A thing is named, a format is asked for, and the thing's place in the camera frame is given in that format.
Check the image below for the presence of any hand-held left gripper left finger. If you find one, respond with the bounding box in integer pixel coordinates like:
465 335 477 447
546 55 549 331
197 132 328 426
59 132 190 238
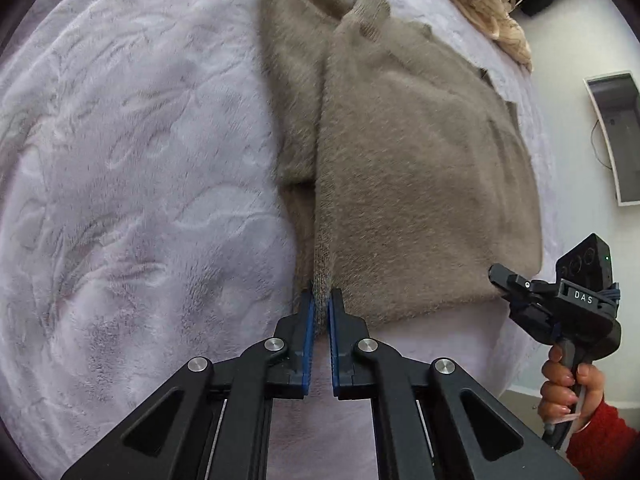
60 280 316 480

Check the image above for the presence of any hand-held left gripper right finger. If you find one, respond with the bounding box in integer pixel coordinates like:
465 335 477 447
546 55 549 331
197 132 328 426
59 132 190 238
327 287 581 480

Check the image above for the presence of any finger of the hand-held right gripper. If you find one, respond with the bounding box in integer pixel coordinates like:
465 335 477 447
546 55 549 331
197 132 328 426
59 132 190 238
488 263 557 302
509 299 557 343

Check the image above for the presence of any olive-brown knit sweater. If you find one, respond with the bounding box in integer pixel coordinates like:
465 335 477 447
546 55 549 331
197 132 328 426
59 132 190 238
257 0 545 332

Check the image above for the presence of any person's right forearm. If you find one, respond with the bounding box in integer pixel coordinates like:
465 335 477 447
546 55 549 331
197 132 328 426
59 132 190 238
565 399 640 480

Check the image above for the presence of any person's right hand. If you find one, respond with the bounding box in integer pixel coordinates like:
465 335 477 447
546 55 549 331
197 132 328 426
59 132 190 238
539 345 609 433

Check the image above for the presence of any lavender embossed blanket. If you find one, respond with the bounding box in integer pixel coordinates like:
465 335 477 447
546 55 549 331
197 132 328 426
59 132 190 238
0 0 566 480

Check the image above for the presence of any cream striped garment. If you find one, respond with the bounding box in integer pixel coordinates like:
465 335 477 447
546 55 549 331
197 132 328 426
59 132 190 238
410 0 534 74

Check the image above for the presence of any thin black cable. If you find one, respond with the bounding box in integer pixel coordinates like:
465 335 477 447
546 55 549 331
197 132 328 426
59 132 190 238
591 117 616 171

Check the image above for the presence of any grey wall-mounted panel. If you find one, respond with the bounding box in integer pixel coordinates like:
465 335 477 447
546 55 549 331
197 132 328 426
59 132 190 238
583 72 640 206

